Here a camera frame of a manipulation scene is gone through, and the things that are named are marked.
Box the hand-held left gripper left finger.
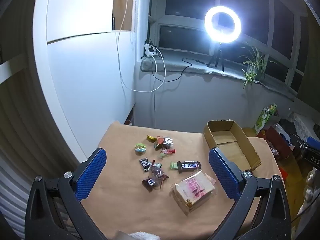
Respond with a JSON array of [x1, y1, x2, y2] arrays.
[[24, 147, 107, 240]]

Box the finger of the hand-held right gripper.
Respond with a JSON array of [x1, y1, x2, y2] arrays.
[[307, 136, 320, 148], [291, 134, 311, 153]]

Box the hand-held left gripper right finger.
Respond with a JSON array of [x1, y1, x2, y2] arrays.
[[208, 147, 292, 240]]

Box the cardboard box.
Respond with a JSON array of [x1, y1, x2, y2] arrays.
[[203, 119, 262, 172]]

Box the sliced bread packet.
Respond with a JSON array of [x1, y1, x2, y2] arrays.
[[171, 170, 217, 215]]

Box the dark chocolate bar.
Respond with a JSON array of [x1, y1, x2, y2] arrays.
[[177, 160, 202, 174]]

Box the dark candy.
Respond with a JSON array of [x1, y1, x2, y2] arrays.
[[141, 177, 157, 193]]

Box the light green candy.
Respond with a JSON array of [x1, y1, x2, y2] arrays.
[[160, 148, 177, 159]]

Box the person's right hand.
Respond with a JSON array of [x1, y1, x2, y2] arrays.
[[303, 167, 318, 205]]

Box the white lace cloth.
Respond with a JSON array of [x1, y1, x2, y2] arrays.
[[287, 112, 320, 137]]

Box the red box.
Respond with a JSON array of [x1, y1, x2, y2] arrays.
[[257, 123, 293, 161]]

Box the green carton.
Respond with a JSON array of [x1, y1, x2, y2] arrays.
[[254, 103, 278, 134]]

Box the potted spider plant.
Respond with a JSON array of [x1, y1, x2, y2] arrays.
[[238, 42, 278, 89]]

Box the white wardrobe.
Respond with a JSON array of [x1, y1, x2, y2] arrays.
[[32, 0, 137, 172]]

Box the grey windowsill mat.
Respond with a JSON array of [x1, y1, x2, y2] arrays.
[[140, 52, 297, 101]]

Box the black tripod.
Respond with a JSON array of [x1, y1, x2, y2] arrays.
[[207, 42, 225, 72]]

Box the white power strip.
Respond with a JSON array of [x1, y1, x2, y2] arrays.
[[143, 43, 159, 58]]

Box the window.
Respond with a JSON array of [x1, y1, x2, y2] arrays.
[[147, 0, 312, 87]]

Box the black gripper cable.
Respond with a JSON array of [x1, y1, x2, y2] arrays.
[[289, 204, 309, 224]]

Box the white cable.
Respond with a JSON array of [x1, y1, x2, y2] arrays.
[[116, 0, 166, 93]]

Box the ring light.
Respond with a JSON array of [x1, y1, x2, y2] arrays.
[[204, 5, 242, 42]]

